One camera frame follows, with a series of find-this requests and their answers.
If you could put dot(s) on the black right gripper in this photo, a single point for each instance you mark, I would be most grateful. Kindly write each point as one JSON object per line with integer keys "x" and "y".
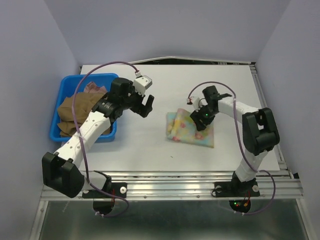
{"x": 196, "y": 117}

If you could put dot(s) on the blue plastic bin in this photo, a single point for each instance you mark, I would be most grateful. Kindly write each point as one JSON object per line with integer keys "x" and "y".
{"x": 67, "y": 89}

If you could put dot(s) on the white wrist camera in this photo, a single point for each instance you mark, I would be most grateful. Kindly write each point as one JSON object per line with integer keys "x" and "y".
{"x": 141, "y": 83}
{"x": 196, "y": 102}

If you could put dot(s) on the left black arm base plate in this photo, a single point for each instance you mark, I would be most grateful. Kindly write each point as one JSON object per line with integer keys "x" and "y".
{"x": 118, "y": 189}

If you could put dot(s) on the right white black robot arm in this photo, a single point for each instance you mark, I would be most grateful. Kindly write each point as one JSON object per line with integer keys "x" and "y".
{"x": 256, "y": 129}

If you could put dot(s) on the floral pastel skirt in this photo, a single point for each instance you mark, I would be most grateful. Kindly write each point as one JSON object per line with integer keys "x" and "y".
{"x": 181, "y": 128}

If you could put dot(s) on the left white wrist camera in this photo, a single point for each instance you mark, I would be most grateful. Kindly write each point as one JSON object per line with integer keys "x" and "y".
{"x": 141, "y": 83}

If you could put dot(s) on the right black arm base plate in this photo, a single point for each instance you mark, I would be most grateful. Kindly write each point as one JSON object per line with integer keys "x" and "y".
{"x": 228, "y": 189}

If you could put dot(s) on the brown skirt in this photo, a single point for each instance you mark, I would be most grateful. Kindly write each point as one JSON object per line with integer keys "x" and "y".
{"x": 84, "y": 102}

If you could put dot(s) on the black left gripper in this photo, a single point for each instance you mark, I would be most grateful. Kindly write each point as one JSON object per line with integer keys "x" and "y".
{"x": 140, "y": 109}

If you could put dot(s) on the pink skirt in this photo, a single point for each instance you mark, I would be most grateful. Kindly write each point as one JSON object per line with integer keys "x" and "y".
{"x": 92, "y": 88}

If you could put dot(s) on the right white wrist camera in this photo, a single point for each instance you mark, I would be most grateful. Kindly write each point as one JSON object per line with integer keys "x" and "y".
{"x": 196, "y": 102}

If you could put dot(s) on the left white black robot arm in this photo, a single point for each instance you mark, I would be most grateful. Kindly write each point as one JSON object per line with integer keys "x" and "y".
{"x": 60, "y": 170}

